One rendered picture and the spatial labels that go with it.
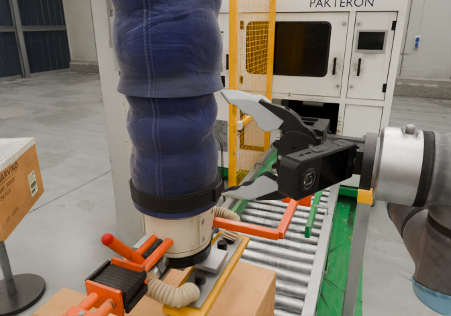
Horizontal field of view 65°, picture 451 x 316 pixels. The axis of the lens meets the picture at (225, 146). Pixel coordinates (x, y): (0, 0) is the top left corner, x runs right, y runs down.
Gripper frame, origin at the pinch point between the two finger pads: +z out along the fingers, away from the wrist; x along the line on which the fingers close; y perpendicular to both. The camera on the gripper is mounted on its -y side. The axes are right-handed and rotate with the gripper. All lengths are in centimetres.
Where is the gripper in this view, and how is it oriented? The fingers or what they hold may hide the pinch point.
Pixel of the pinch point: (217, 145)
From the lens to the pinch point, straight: 48.8
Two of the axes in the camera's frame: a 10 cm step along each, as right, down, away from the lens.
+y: 3.9, -3.1, 8.7
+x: 0.0, -9.4, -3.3
